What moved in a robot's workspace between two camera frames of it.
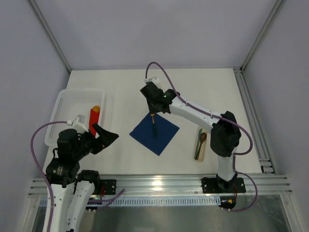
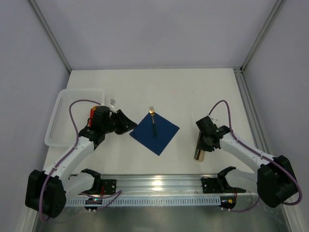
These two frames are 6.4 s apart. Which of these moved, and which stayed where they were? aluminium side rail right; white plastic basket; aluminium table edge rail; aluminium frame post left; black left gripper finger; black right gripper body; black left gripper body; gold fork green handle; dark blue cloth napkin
Moved: black left gripper finger; black right gripper body; black left gripper body
Stayed: aluminium side rail right; aluminium table edge rail; gold fork green handle; white plastic basket; dark blue cloth napkin; aluminium frame post left
